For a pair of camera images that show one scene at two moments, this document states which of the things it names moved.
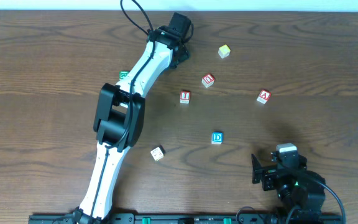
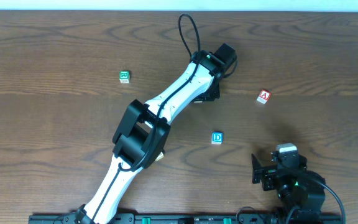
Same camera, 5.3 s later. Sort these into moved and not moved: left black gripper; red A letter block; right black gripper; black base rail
Moved: left black gripper
Not moved: right black gripper; black base rail; red A letter block
